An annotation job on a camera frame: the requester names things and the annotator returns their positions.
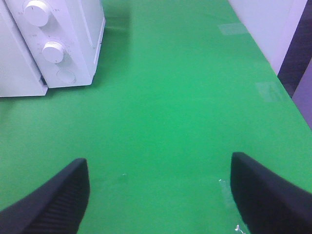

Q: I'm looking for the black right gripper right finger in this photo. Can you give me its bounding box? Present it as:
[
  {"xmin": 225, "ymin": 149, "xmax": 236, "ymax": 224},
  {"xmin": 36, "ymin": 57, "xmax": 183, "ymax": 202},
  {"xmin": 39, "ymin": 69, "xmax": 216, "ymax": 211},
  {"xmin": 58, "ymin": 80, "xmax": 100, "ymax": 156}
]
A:
[{"xmin": 230, "ymin": 152, "xmax": 312, "ymax": 234}]

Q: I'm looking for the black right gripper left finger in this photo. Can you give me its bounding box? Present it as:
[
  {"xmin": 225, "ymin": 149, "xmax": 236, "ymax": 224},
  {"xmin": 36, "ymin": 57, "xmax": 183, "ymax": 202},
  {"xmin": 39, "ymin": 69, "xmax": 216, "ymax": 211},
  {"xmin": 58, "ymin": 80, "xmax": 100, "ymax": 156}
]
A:
[{"xmin": 0, "ymin": 158, "xmax": 90, "ymax": 234}]

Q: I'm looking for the round door release button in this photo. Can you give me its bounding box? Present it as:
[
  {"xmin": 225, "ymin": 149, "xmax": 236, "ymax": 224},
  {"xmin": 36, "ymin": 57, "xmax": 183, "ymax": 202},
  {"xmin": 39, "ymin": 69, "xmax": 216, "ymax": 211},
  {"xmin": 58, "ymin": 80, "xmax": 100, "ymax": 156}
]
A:
[{"xmin": 57, "ymin": 69, "xmax": 76, "ymax": 84}]

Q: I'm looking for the white microwave door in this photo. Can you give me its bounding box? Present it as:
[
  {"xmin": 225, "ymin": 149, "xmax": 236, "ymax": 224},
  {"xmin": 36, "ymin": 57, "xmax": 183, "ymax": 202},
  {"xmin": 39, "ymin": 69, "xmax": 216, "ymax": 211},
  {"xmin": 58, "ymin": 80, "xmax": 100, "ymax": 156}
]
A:
[{"xmin": 0, "ymin": 0, "xmax": 48, "ymax": 97}]

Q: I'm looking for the white control knob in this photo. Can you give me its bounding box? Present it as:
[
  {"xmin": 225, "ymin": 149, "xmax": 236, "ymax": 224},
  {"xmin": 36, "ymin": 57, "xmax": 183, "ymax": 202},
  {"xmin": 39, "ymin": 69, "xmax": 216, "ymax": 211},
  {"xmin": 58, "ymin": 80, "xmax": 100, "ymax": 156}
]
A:
[
  {"xmin": 42, "ymin": 41, "xmax": 65, "ymax": 63},
  {"xmin": 23, "ymin": 0, "xmax": 52, "ymax": 27}
]

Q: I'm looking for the clear tape patch front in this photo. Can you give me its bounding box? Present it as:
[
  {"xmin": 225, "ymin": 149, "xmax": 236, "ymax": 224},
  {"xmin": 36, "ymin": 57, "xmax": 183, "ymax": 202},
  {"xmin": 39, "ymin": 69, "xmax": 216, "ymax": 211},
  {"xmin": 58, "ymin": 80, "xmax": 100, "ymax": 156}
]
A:
[{"xmin": 218, "ymin": 179, "xmax": 246, "ymax": 234}]

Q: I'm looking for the clear tape patch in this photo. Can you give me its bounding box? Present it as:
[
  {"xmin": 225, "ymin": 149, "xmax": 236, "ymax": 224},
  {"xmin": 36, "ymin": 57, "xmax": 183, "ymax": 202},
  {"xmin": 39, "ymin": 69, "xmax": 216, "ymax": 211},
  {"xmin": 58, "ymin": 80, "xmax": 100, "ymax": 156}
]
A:
[
  {"xmin": 255, "ymin": 81, "xmax": 286, "ymax": 102},
  {"xmin": 218, "ymin": 23, "xmax": 249, "ymax": 36},
  {"xmin": 218, "ymin": 179, "xmax": 246, "ymax": 234}
]

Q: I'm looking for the white microwave oven body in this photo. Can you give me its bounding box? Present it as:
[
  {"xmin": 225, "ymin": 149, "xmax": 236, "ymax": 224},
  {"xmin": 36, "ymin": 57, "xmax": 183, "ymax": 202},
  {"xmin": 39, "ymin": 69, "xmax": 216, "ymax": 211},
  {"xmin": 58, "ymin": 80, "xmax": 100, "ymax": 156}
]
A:
[{"xmin": 5, "ymin": 0, "xmax": 105, "ymax": 88}]

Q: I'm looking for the clear tape patch far right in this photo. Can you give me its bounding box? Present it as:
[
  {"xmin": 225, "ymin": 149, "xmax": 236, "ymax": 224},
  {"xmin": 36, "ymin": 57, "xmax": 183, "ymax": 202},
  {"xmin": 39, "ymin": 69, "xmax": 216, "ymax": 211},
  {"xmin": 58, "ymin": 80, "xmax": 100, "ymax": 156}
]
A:
[{"xmin": 218, "ymin": 23, "xmax": 249, "ymax": 36}]

